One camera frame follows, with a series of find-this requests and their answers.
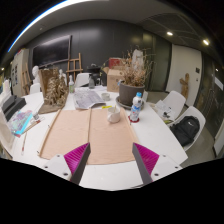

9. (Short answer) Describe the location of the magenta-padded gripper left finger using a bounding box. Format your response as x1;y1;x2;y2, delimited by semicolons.
42;142;92;185

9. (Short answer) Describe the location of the small spray bottle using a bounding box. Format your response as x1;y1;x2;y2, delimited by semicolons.
68;74;75;94

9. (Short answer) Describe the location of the white plaster bust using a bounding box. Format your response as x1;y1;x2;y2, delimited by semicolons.
31;65;42;85

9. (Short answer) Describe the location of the wooden cactus-shaped figure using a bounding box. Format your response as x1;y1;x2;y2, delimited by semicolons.
179;72;190;100

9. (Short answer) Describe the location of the black backpack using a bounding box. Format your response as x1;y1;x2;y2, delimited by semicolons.
169;115;201;148

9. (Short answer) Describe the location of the white ceramic mug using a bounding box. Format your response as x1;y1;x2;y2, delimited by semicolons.
106;105;122;124

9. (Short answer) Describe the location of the blue-capped plastic drink bottle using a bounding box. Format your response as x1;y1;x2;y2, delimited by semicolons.
129;92;144;123

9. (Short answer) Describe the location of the flat round red coaster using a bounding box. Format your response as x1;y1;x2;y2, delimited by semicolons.
127;114;141;124

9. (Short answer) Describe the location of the golden sculpture on wooden board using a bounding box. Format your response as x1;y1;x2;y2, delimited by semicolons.
38;68;70;115

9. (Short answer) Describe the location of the white shelf cabinet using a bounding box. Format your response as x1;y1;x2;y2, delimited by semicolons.
11;48;31;98

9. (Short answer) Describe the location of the black flat box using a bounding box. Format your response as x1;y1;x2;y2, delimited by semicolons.
1;94;28;122

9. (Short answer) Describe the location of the wooden paintbrush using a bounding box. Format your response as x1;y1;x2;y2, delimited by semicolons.
21;116;46;134

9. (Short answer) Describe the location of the grey plant saucer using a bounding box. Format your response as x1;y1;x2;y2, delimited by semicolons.
115;95;148;111

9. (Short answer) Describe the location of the wooden easel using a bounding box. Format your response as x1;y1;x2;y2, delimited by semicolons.
65;52;84;78
22;63;33;96

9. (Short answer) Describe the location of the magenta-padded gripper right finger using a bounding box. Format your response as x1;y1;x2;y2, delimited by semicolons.
132;142;183;186

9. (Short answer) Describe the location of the white canvas panel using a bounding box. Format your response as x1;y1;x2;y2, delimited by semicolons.
0;106;16;154

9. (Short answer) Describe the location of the red box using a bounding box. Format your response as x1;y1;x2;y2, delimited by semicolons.
108;57;124;69

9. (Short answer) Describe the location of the black wall screen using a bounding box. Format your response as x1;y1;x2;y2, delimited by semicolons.
31;34;73;68

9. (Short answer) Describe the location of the colourful painting board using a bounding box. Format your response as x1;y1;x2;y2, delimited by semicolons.
8;109;34;138

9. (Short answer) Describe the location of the long thin wooden brush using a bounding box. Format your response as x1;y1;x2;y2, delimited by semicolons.
20;131;29;156

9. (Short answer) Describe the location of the newspaper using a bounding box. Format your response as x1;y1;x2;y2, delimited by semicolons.
73;88;107;110

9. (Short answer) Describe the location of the dried plant in grey pot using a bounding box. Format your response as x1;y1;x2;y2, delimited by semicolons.
118;49;153;107

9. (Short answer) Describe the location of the long ceiling light strip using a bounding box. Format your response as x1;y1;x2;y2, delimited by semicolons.
7;0;111;53

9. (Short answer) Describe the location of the brown cardboard box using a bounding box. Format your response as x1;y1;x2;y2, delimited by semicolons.
102;66;125;93

